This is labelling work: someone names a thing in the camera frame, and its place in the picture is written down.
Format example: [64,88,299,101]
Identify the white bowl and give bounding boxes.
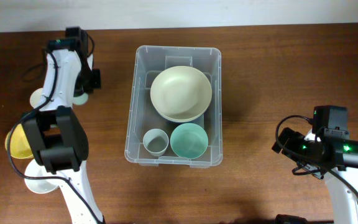
[24,159,58,194]

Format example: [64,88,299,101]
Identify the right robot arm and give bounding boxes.
[272,105,358,223]

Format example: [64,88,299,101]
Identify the mint green cup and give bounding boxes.
[73,93,89,105]

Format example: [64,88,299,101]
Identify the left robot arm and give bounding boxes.
[19,27,105,223]

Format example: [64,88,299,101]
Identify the beige bowl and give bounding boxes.
[155,108,208,123]
[150,66,213,110]

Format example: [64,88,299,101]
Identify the clear plastic storage bin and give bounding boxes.
[124,45,223,168]

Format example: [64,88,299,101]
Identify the mint green bowl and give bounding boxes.
[170,123,209,159]

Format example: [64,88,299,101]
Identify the beige cup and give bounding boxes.
[29,88,45,108]

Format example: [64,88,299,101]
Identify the grey cup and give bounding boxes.
[143,129,169,157]

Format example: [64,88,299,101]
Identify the yellow bowl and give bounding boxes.
[10,124,34,159]

